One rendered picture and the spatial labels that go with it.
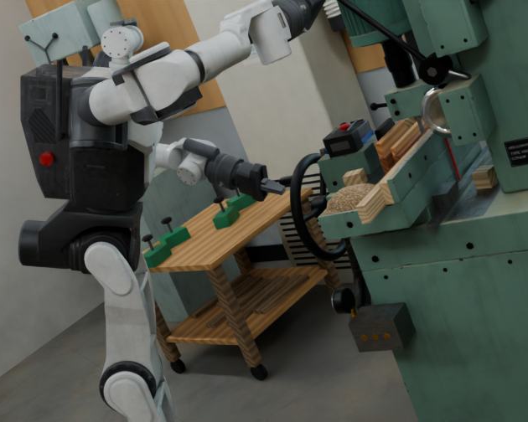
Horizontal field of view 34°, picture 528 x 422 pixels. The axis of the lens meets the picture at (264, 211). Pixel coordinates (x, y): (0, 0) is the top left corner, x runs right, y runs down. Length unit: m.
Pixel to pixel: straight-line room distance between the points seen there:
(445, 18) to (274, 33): 0.34
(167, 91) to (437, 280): 0.79
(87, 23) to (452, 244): 2.54
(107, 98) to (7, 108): 3.24
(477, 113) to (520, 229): 0.26
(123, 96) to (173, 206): 2.61
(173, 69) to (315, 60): 2.02
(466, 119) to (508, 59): 0.15
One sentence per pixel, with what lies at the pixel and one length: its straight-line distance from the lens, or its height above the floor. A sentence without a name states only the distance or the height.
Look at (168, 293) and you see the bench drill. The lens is 4.24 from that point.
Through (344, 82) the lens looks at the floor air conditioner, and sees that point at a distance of 3.69.
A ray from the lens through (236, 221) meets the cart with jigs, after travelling 3.54.
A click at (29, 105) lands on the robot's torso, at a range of 2.02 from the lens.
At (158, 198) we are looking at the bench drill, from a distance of 4.15.
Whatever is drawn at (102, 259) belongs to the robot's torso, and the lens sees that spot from 2.10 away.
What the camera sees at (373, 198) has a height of 0.94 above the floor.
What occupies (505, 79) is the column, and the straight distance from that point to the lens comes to 1.89.
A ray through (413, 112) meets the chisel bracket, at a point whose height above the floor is 1.01.
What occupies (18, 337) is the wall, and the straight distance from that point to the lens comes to 4.83.
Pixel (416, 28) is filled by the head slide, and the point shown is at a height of 1.20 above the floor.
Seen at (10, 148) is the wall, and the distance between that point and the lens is 4.87.
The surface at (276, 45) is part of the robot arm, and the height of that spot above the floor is 1.30.
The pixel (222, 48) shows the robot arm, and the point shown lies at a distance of 1.64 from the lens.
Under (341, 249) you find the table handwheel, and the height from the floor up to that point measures 0.69.
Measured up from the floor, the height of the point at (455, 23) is 1.21.
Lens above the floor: 1.48
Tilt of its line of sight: 16 degrees down
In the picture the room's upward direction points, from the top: 22 degrees counter-clockwise
